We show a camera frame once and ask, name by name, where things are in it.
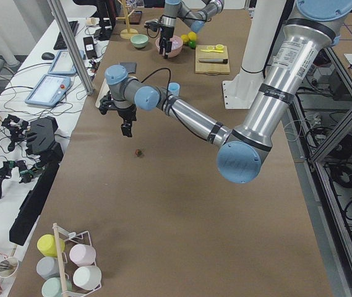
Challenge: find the yellow plastic knife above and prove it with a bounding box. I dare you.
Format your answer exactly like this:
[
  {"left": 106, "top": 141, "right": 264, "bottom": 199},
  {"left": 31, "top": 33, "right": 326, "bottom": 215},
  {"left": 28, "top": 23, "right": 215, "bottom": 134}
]
[{"left": 200, "top": 49, "right": 224, "bottom": 53}]

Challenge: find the yellow lemon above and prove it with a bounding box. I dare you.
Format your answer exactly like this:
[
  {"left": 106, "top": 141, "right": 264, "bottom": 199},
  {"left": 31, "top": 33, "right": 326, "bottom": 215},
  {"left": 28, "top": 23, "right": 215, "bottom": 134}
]
[
  {"left": 181, "top": 35, "right": 189, "bottom": 44},
  {"left": 187, "top": 32, "right": 197, "bottom": 41}
]

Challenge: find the near teach pendant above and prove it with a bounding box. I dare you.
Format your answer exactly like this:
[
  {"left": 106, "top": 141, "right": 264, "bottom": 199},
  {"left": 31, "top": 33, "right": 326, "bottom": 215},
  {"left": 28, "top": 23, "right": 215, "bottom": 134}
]
[{"left": 25, "top": 74, "right": 71, "bottom": 107}]

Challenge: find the aluminium frame post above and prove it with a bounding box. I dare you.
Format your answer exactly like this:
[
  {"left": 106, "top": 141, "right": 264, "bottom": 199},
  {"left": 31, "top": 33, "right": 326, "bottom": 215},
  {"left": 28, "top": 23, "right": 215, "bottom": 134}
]
[{"left": 47, "top": 0, "right": 93, "bottom": 95}]

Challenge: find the pink cup on rack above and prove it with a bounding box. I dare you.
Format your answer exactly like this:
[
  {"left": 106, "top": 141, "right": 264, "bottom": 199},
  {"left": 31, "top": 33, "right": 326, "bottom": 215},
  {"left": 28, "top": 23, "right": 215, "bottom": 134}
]
[{"left": 69, "top": 244, "right": 97, "bottom": 267}]

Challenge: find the green cup on rack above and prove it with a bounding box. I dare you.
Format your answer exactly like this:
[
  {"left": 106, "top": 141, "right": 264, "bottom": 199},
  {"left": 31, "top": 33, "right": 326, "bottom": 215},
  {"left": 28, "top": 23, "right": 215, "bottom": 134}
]
[{"left": 41, "top": 277, "right": 62, "bottom": 297}]

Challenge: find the lower lemon slice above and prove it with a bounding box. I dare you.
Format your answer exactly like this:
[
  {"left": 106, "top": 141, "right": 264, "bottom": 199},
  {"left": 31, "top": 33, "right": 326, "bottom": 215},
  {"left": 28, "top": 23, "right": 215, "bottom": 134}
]
[{"left": 215, "top": 44, "right": 224, "bottom": 50}]

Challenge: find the grey folded cloth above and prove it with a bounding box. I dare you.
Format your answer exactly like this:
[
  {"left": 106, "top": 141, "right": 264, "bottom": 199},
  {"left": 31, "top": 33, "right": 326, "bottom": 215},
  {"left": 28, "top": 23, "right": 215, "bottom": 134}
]
[{"left": 119, "top": 62, "right": 137, "bottom": 74}]

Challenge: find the upper yellow lemon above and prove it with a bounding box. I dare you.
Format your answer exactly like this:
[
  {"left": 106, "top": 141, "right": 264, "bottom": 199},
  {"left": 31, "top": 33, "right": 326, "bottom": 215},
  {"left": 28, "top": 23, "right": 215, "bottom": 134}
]
[{"left": 181, "top": 35, "right": 189, "bottom": 44}]

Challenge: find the black keyboard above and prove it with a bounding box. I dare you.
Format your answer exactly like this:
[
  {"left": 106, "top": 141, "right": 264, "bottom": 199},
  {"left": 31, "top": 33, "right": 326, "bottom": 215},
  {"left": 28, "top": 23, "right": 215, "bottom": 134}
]
[{"left": 53, "top": 20, "right": 80, "bottom": 51}]

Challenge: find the yellow cup on rack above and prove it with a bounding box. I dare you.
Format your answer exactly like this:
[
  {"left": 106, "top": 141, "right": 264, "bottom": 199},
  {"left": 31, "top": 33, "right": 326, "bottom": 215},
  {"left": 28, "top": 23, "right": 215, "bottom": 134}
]
[{"left": 36, "top": 234, "right": 57, "bottom": 257}]

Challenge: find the white cup on rack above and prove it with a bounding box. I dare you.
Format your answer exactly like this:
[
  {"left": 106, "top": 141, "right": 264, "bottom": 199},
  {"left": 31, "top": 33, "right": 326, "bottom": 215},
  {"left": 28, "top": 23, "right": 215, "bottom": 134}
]
[{"left": 73, "top": 265, "right": 102, "bottom": 290}]

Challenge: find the black computer mouse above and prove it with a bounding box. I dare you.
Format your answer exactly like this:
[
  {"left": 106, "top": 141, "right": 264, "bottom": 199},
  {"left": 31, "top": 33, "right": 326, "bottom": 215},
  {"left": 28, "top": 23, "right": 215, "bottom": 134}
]
[{"left": 41, "top": 52, "right": 55, "bottom": 61}]

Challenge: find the green bowl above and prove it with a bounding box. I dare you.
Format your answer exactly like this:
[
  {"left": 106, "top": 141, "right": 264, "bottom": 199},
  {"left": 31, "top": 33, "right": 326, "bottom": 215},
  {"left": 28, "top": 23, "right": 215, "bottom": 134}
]
[{"left": 130, "top": 34, "right": 149, "bottom": 49}]

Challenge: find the lower yellow lemon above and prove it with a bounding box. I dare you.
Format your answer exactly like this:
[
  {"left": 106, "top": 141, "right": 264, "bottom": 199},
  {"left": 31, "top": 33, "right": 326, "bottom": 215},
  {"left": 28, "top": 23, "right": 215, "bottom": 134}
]
[{"left": 187, "top": 32, "right": 197, "bottom": 41}]

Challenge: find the white rabbit tray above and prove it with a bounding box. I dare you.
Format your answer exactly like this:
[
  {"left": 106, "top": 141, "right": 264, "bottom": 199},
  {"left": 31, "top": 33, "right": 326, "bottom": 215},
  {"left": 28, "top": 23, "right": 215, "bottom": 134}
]
[{"left": 95, "top": 80, "right": 109, "bottom": 108}]

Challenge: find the steel knife handle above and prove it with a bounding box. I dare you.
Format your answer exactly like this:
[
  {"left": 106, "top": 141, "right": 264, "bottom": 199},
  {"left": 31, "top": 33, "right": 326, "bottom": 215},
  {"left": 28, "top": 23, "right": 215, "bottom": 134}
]
[{"left": 199, "top": 58, "right": 228, "bottom": 64}]

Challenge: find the light blue cup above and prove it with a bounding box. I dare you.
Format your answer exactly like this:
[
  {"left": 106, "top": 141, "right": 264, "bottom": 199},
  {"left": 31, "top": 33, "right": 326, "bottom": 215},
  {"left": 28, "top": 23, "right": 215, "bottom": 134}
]
[{"left": 168, "top": 82, "right": 181, "bottom": 96}]

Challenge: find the far teach pendant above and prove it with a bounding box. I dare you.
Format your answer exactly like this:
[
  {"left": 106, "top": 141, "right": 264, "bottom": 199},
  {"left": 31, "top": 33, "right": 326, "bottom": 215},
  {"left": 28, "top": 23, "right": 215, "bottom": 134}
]
[{"left": 48, "top": 49, "right": 77, "bottom": 76}]

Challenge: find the wooden cup stand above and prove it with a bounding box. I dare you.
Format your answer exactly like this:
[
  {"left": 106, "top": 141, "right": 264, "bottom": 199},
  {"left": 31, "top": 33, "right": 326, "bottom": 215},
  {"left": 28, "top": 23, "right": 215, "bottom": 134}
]
[{"left": 116, "top": 0, "right": 138, "bottom": 40}]

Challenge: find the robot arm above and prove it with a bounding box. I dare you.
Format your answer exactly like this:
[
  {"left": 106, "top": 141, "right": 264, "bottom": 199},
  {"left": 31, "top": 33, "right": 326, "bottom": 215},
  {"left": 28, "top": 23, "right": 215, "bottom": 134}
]
[
  {"left": 144, "top": 0, "right": 225, "bottom": 59},
  {"left": 100, "top": 1, "right": 352, "bottom": 183}
]

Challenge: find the wooden cutting board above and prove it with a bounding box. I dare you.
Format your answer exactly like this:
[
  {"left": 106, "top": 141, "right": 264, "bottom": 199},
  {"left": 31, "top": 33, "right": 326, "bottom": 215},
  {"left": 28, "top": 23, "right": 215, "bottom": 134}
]
[{"left": 195, "top": 44, "right": 230, "bottom": 74}]

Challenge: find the teach pendant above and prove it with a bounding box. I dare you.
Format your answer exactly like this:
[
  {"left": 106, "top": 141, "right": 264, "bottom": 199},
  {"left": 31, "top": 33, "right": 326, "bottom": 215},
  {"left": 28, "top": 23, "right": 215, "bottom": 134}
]
[
  {"left": 25, "top": 74, "right": 71, "bottom": 107},
  {"left": 48, "top": 49, "right": 77, "bottom": 76}
]

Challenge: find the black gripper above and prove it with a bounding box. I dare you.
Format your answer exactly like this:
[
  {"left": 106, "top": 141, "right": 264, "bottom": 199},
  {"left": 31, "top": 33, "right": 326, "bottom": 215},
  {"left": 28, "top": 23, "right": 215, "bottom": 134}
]
[
  {"left": 144, "top": 19, "right": 176, "bottom": 59},
  {"left": 98, "top": 95, "right": 137, "bottom": 137}
]

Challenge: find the grey cup on rack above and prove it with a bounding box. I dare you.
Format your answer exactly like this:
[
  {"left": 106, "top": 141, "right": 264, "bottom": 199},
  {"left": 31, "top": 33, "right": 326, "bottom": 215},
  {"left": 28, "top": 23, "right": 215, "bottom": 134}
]
[{"left": 36, "top": 256, "right": 60, "bottom": 280}]

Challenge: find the green lime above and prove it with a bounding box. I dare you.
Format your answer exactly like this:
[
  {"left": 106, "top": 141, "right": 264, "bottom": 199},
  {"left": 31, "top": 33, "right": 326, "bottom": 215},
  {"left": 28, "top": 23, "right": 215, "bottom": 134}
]
[{"left": 188, "top": 40, "right": 196, "bottom": 49}]

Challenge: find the white wire cup rack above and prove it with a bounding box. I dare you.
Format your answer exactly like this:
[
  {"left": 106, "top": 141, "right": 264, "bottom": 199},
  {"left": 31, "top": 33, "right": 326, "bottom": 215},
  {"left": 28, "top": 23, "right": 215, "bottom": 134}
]
[{"left": 53, "top": 223, "right": 102, "bottom": 296}]

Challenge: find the pink bowl of ice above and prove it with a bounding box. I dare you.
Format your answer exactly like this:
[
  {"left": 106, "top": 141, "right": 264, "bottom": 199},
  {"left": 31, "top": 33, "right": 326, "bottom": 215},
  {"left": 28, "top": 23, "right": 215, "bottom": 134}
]
[{"left": 168, "top": 35, "right": 184, "bottom": 58}]

